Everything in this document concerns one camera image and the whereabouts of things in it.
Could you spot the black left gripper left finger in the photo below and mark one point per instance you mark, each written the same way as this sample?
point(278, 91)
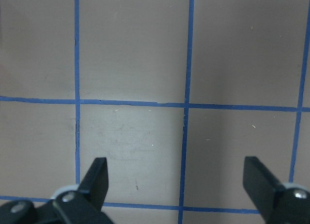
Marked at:
point(83, 205)

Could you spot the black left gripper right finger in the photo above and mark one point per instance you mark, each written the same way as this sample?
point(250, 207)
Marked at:
point(277, 202)

